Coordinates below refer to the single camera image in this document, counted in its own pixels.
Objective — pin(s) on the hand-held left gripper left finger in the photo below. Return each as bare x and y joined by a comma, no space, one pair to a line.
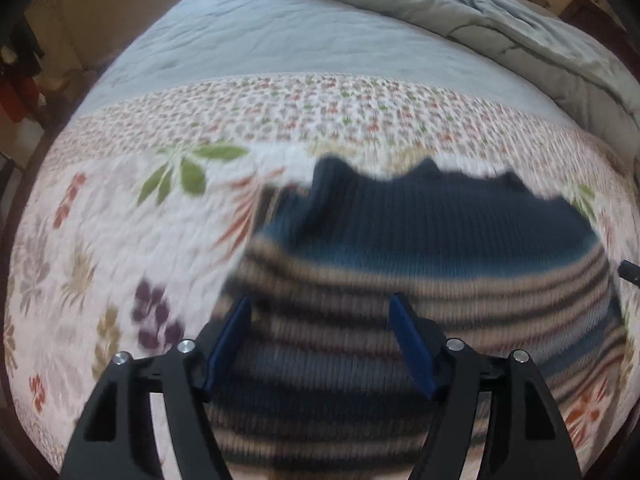
227,345

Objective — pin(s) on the hanging clothes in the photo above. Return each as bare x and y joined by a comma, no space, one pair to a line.
17,85

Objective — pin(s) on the light blue bed sheet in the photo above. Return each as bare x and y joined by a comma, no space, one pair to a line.
280,40

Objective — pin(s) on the floral quilted bedspread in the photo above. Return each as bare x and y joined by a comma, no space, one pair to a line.
125,220

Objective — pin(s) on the grey comforter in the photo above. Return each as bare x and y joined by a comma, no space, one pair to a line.
525,20

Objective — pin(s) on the striped knit sweater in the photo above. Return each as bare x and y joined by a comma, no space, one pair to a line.
415,230

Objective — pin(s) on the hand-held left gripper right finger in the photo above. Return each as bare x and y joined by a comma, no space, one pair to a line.
415,350

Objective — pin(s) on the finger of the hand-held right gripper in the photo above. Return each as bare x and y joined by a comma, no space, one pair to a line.
629,272

